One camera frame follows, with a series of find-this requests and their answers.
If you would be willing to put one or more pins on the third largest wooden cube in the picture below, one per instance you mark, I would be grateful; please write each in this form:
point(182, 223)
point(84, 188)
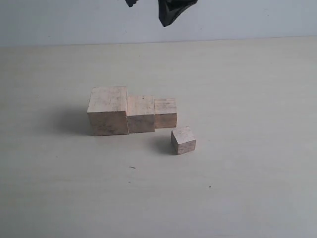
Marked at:
point(165, 113)

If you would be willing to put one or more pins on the smallest wooden cube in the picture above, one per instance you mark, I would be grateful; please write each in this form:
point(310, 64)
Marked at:
point(183, 140)

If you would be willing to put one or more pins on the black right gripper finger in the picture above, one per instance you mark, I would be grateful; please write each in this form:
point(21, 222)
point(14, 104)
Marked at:
point(169, 10)

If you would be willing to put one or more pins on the second largest wooden cube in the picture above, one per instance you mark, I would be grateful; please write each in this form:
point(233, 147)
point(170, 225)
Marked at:
point(140, 114)

